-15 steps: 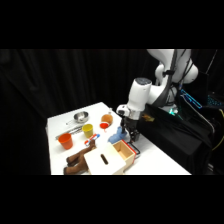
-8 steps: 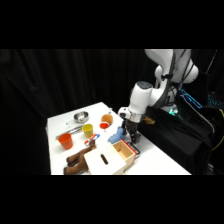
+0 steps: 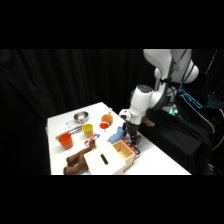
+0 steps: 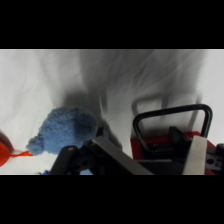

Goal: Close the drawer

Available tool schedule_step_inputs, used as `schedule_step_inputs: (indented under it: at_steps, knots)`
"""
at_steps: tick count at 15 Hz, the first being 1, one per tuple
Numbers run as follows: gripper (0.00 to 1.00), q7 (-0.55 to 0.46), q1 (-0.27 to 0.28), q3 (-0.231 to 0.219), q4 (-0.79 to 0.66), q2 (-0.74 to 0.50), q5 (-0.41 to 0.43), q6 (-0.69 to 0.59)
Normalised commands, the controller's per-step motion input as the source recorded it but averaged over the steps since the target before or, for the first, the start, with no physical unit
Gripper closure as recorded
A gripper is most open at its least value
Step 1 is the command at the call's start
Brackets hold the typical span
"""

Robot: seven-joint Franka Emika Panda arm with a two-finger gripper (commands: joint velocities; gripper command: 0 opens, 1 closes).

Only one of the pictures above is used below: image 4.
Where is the blue fuzzy cloth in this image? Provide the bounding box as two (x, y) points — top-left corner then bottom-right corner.
(25, 106), (100, 157)

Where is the small orange measuring cup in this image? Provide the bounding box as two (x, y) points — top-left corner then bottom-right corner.
(0, 137), (35, 169)

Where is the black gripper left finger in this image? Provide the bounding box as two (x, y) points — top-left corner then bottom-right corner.
(49, 135), (155, 175)

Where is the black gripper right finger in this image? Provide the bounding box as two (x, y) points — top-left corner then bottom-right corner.
(167, 125), (224, 175)

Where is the white tablecloth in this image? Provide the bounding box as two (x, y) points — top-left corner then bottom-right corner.
(0, 49), (224, 175)

